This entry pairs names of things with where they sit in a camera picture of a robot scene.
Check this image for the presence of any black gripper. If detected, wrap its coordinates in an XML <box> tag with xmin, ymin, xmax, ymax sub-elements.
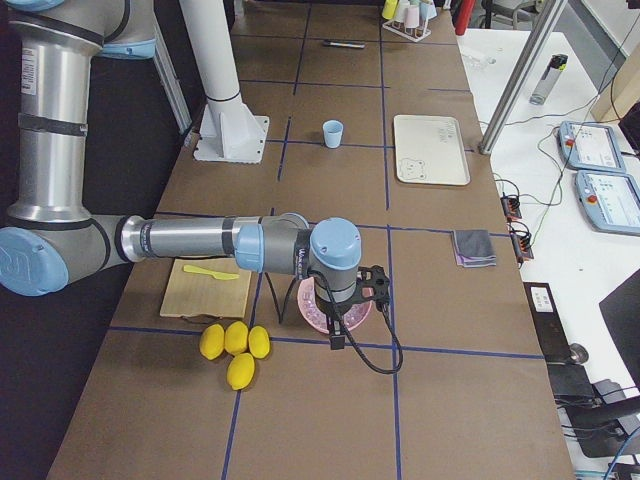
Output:
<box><xmin>313</xmin><ymin>272</ymin><xmax>363</xmax><ymax>350</ymax></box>

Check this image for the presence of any steel muddler black tip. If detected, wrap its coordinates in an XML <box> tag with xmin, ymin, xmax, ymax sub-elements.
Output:
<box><xmin>322</xmin><ymin>39</ymin><xmax>366</xmax><ymax>50</ymax></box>

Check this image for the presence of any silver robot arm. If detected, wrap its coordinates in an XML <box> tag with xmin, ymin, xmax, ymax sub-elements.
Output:
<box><xmin>1</xmin><ymin>1</ymin><xmax>364</xmax><ymax>349</ymax></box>

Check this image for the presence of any clear ice cubes pile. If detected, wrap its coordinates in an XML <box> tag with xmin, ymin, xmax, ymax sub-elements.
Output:
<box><xmin>302</xmin><ymin>287</ymin><xmax>369</xmax><ymax>326</ymax></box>

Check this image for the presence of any light blue cup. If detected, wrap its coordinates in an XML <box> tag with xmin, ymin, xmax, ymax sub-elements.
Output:
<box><xmin>322</xmin><ymin>119</ymin><xmax>344</xmax><ymax>149</ymax></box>

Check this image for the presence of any white cup rack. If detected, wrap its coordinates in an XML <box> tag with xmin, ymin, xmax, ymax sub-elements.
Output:
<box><xmin>382</xmin><ymin>17</ymin><xmax>431</xmax><ymax>43</ymax></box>

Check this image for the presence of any pink cup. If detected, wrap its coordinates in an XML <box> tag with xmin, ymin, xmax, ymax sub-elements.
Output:
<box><xmin>404</xmin><ymin>5</ymin><xmax>420</xmax><ymax>29</ymax></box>

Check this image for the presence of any pink bowl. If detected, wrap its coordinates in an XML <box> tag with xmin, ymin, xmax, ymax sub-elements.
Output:
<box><xmin>297</xmin><ymin>277</ymin><xmax>374</xmax><ymax>334</ymax></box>

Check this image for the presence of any yellow lemon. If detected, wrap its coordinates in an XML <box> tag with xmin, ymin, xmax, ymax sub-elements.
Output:
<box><xmin>199</xmin><ymin>324</ymin><xmax>225</xmax><ymax>360</ymax></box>
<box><xmin>224</xmin><ymin>321</ymin><xmax>249</xmax><ymax>356</ymax></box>
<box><xmin>248</xmin><ymin>325</ymin><xmax>271</xmax><ymax>359</ymax></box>
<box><xmin>226</xmin><ymin>353</ymin><xmax>255</xmax><ymax>390</ymax></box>

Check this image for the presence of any yellow plastic knife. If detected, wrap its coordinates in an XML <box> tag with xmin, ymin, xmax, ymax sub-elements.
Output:
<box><xmin>182</xmin><ymin>265</ymin><xmax>240</xmax><ymax>281</ymax></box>

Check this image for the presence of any wooden cutting board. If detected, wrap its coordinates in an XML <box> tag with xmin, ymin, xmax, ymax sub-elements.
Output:
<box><xmin>160</xmin><ymin>258</ymin><xmax>251</xmax><ymax>319</ymax></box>

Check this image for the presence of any grey folded cloth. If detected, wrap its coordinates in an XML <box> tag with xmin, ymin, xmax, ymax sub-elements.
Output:
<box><xmin>452</xmin><ymin>229</ymin><xmax>497</xmax><ymax>268</ymax></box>

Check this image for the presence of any black orange connector block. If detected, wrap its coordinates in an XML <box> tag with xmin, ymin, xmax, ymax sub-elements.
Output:
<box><xmin>501</xmin><ymin>195</ymin><xmax>522</xmax><ymax>221</ymax></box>
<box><xmin>510</xmin><ymin>230</ymin><xmax>534</xmax><ymax>265</ymax></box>

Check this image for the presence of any black power strip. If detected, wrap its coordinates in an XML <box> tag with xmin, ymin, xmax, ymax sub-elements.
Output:
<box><xmin>523</xmin><ymin>282</ymin><xmax>559</xmax><ymax>319</ymax></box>

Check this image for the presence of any cream bear tray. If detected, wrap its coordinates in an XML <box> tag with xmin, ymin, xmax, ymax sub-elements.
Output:
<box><xmin>393</xmin><ymin>115</ymin><xmax>471</xmax><ymax>186</ymax></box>

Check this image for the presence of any black monitor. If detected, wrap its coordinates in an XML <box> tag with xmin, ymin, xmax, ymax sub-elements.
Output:
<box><xmin>599</xmin><ymin>271</ymin><xmax>640</xmax><ymax>385</ymax></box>

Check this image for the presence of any blue teach pendant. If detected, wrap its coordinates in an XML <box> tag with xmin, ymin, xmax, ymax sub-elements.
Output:
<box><xmin>558</xmin><ymin>121</ymin><xmax>626</xmax><ymax>173</ymax></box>
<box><xmin>575</xmin><ymin>170</ymin><xmax>639</xmax><ymax>236</ymax></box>

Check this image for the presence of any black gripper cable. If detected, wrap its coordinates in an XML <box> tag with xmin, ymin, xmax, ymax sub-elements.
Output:
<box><xmin>262</xmin><ymin>269</ymin><xmax>404</xmax><ymax>374</ymax></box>

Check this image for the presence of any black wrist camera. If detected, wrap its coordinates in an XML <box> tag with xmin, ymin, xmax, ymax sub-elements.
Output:
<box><xmin>356</xmin><ymin>265</ymin><xmax>391</xmax><ymax>314</ymax></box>

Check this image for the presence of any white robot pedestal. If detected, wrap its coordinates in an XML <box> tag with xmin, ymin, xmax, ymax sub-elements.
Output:
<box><xmin>180</xmin><ymin>0</ymin><xmax>270</xmax><ymax>164</ymax></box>

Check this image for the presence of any aluminium frame post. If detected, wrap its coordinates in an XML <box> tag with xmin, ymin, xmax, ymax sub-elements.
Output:
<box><xmin>478</xmin><ymin>0</ymin><xmax>568</xmax><ymax>155</ymax></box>

